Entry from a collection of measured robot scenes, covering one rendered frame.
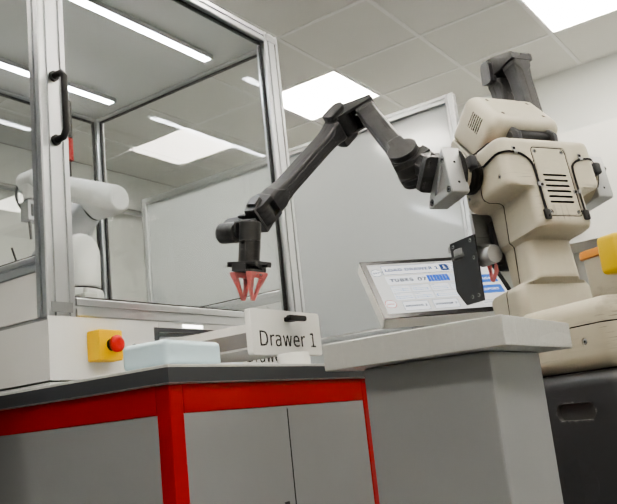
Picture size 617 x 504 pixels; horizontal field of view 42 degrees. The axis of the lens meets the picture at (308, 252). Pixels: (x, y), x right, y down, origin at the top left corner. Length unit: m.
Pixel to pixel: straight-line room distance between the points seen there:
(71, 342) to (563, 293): 1.13
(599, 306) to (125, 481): 0.83
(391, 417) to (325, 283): 2.80
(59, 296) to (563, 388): 1.10
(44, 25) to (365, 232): 2.15
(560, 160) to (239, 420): 1.00
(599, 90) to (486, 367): 4.67
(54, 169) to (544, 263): 1.16
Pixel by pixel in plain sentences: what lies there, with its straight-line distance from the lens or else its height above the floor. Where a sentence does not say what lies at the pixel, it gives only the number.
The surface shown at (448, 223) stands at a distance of 3.64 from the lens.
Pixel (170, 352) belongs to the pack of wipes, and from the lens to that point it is 1.28.
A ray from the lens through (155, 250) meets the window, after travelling 2.16.
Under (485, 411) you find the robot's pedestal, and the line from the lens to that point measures 1.10.
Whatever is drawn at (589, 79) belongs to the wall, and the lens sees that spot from 5.73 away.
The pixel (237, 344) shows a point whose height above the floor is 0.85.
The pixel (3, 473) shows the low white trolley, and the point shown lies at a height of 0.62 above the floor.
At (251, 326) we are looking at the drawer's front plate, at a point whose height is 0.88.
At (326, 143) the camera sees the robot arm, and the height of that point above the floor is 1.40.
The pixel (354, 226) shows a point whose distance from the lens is 3.87.
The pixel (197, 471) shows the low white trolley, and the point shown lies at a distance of 1.28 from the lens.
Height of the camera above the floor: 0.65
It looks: 12 degrees up
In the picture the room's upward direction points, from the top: 6 degrees counter-clockwise
